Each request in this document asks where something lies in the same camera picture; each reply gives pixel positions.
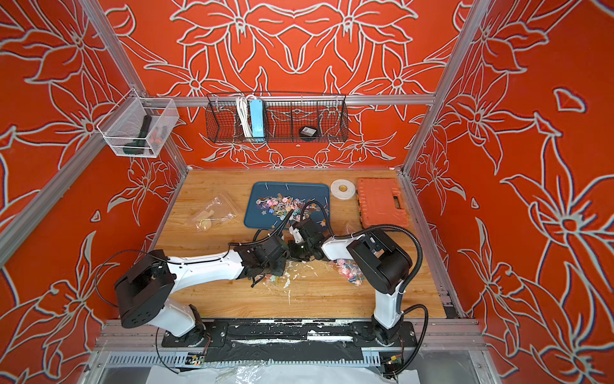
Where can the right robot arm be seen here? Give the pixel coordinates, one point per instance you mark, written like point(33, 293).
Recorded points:
point(389, 257)

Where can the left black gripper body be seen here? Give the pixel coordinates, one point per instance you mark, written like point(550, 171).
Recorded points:
point(277, 270)

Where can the light blue box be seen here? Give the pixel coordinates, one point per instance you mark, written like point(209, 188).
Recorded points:
point(257, 115)

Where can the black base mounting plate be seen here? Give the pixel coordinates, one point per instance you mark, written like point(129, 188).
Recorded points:
point(300, 340)

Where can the orange tool case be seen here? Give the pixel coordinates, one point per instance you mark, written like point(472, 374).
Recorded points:
point(380, 202)

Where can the dark teal tray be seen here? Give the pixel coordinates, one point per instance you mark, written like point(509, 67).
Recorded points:
point(259, 211)

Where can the candy ziploc bag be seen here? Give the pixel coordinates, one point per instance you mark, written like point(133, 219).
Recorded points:
point(218, 211)
point(282, 284)
point(349, 270)

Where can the green black tool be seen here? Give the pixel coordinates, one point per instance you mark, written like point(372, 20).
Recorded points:
point(137, 146)

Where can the white tape roll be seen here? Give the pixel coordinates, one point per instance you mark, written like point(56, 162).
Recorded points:
point(342, 189)

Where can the black wire basket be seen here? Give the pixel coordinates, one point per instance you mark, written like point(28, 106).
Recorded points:
point(228, 117)

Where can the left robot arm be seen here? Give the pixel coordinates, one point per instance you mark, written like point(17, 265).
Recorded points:
point(144, 292)

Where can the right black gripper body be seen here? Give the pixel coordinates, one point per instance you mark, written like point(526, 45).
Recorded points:
point(304, 250)

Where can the clear plastic bin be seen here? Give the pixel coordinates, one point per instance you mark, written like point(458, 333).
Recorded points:
point(122, 123)

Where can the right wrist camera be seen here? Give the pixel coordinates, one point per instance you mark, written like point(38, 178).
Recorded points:
point(298, 238)

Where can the poured candy pile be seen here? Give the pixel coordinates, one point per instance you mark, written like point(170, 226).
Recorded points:
point(278, 204)

